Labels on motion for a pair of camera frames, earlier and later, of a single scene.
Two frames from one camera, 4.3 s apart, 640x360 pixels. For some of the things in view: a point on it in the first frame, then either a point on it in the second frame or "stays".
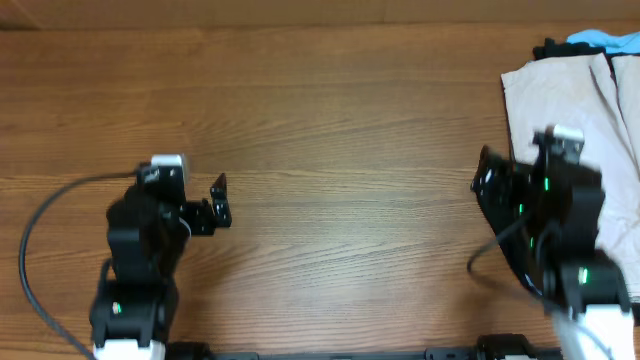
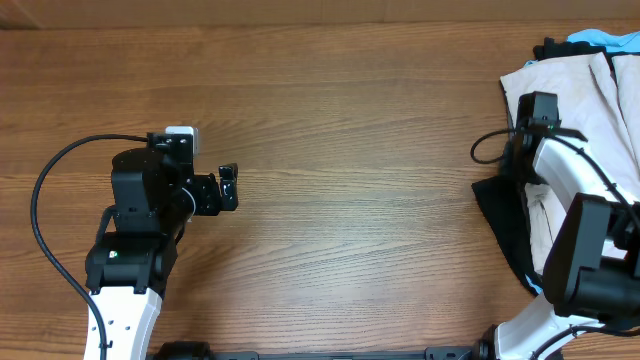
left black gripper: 204,222 -> 210,202
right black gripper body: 508,189 -> 515,169
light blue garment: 613,44 stays
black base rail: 508,347 stays
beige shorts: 599,94 stays
